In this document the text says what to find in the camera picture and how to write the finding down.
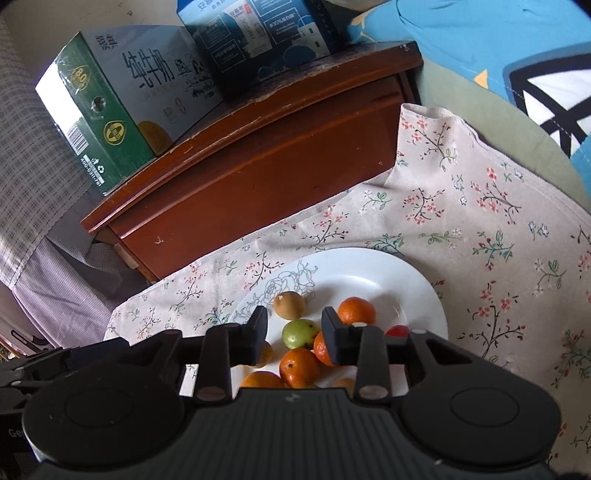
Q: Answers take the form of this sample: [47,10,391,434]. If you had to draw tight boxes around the small orange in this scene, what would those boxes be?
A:
[338,297,377,325]

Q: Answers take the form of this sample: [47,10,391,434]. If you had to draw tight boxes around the brown kiwi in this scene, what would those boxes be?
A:
[256,341,274,368]
[273,291,307,321]

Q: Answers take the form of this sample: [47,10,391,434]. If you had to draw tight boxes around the large front orange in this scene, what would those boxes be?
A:
[240,371,286,389]

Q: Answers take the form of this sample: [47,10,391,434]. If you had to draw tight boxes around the large green jujube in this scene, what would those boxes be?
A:
[281,319,320,350]

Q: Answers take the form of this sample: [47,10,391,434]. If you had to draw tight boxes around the brown kiwi front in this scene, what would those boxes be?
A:
[273,291,307,321]

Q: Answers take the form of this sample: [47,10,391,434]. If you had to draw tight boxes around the white floral plate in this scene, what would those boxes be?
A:
[178,247,450,398]

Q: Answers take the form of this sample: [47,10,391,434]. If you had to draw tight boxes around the checkered purple bedsheet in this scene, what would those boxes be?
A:
[1,26,145,347]

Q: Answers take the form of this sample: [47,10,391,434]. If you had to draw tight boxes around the floral tablecloth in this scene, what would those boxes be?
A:
[106,105,590,472]

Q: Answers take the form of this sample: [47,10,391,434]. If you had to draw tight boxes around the brown wooden nightstand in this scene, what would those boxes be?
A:
[82,43,423,281]

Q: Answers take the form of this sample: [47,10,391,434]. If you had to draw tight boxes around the green sofa cushion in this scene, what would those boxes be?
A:
[415,59,590,210]

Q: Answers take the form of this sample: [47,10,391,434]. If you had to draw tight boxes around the green milk carton box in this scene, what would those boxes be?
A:
[35,25,221,196]

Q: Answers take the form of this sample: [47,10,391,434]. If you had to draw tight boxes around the blue milk carton box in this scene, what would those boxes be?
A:
[176,0,344,99]

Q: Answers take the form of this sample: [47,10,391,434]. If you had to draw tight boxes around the blue shark plush pillow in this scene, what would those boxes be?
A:
[346,1,590,175]

